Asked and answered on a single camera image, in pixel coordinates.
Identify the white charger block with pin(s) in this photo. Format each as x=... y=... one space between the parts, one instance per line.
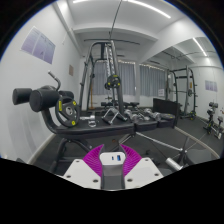
x=108 y=159

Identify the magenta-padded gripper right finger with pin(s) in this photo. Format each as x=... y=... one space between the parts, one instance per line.
x=145 y=171

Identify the short ceiling light strip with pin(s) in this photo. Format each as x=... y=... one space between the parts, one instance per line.
x=200 y=46

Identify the black adjustable weight bench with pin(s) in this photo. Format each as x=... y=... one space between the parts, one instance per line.
x=100 y=128

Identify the large purple wall poster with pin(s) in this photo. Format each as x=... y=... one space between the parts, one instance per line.
x=38 y=45

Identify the group of chrome dumbbells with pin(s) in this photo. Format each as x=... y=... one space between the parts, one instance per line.
x=151 y=115

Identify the small purple wall poster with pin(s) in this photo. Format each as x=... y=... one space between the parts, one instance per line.
x=211 y=85

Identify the black yellow-marked weight plate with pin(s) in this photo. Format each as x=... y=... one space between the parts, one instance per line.
x=112 y=81
x=66 y=111

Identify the long ceiling light strip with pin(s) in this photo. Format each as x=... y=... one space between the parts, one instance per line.
x=150 y=8

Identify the small brown wall board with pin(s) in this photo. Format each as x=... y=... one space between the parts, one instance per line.
x=71 y=70

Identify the black box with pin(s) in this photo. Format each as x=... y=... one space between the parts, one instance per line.
x=165 y=106

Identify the black squat rack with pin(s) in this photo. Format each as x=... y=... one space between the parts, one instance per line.
x=187 y=100

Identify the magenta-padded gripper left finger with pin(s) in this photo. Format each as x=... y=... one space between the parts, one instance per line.
x=80 y=171

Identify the grey window curtain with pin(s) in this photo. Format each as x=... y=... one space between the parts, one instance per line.
x=151 y=80
x=128 y=78

